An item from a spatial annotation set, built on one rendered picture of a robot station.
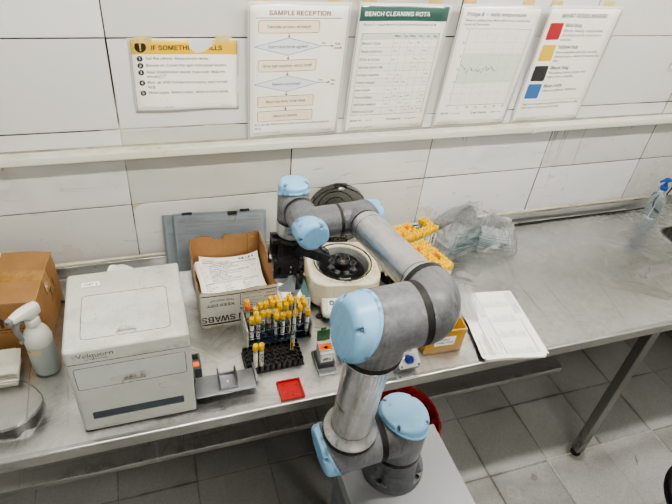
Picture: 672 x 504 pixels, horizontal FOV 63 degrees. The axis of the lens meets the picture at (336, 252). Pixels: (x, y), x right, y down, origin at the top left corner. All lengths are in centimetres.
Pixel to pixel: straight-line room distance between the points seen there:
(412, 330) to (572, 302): 132
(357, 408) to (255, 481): 143
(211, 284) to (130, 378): 50
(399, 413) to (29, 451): 91
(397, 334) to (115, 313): 77
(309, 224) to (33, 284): 88
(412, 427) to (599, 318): 107
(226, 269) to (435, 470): 92
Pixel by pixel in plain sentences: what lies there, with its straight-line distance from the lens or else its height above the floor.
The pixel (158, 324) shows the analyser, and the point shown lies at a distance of 139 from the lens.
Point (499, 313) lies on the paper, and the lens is 198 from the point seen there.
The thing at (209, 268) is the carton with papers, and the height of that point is 94.
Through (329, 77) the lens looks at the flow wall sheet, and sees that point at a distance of 178.
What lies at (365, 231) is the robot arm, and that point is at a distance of 118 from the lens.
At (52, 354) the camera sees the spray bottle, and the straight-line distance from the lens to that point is 171.
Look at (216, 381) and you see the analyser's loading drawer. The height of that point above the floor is 92.
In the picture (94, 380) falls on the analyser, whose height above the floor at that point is 107.
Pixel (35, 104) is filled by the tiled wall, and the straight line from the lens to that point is 174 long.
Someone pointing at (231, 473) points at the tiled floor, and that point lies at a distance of 250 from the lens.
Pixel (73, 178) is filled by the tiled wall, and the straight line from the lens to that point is 184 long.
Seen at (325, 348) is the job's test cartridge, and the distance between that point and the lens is 164.
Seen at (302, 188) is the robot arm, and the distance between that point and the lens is 128.
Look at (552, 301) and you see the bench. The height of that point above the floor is 88.
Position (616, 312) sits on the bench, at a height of 87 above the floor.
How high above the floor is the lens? 216
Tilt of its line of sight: 38 degrees down
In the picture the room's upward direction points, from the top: 7 degrees clockwise
